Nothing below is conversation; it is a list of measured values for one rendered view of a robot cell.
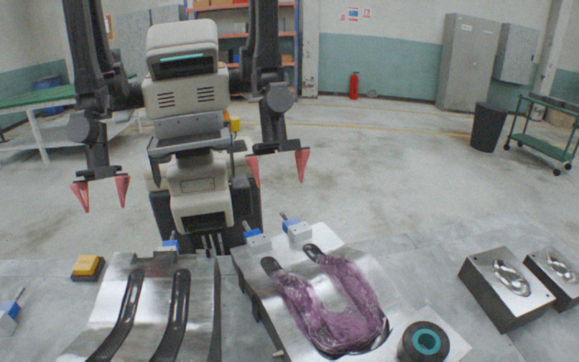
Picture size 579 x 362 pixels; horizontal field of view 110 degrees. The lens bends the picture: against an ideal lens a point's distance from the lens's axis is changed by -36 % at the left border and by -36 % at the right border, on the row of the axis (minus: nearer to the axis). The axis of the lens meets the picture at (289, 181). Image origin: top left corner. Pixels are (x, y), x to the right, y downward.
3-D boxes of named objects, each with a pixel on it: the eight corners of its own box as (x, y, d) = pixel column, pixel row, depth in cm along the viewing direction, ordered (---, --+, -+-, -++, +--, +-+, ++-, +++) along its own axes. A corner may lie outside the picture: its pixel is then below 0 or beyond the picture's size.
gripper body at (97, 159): (114, 173, 56) (110, 140, 56) (75, 179, 54) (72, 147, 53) (123, 173, 62) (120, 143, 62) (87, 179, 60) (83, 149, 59)
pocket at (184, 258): (179, 261, 64) (175, 250, 63) (200, 260, 65) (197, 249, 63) (177, 274, 61) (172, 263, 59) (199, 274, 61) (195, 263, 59)
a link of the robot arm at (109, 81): (126, 80, 74) (109, 82, 73) (115, 63, 64) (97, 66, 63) (125, 108, 73) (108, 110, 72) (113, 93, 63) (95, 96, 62)
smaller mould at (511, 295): (457, 274, 65) (466, 256, 62) (495, 263, 67) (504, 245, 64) (501, 335, 48) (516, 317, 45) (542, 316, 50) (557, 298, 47)
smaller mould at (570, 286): (517, 268, 64) (526, 253, 61) (543, 259, 66) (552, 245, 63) (559, 314, 50) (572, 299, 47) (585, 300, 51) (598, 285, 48)
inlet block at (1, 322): (21, 294, 55) (11, 280, 52) (35, 294, 55) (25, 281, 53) (-6, 335, 43) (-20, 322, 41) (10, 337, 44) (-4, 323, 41)
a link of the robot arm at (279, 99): (284, 74, 70) (250, 76, 68) (296, 58, 59) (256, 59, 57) (290, 119, 71) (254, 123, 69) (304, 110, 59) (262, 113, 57)
